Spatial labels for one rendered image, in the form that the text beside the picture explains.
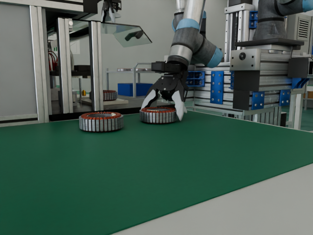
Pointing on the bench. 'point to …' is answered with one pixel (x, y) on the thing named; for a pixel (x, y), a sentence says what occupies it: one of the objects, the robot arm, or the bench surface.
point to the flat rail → (81, 34)
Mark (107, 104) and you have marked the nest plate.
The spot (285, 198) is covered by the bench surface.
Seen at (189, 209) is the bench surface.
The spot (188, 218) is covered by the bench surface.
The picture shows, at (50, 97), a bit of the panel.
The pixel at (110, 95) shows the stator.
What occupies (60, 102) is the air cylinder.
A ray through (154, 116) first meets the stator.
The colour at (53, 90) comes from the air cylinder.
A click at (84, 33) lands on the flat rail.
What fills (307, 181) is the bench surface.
